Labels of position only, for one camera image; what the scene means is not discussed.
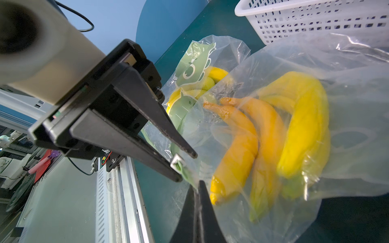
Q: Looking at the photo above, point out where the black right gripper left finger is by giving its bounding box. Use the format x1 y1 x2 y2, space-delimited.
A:
170 186 197 243

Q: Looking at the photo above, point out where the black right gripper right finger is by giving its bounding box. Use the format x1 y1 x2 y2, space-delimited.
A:
197 180 227 243

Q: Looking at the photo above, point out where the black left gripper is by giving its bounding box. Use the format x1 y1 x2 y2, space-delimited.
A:
28 39 198 182

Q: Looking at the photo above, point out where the white zip slider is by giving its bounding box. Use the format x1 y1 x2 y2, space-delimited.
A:
170 153 186 174

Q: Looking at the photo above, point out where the yellow banana bunch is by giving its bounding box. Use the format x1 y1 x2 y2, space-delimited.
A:
203 71 331 222
166 66 229 113

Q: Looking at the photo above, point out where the clear zip-top bag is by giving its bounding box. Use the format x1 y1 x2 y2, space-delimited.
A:
142 31 389 243

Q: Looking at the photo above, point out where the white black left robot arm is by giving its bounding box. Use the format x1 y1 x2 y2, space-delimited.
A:
1 1 198 182

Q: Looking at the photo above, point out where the green printed zip-top bag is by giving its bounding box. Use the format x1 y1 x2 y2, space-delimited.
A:
162 35 251 148

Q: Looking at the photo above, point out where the white perforated plastic basket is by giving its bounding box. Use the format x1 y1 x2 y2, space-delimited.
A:
235 0 389 45

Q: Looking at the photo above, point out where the aluminium front rail bed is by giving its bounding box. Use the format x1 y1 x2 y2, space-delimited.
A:
15 158 154 243

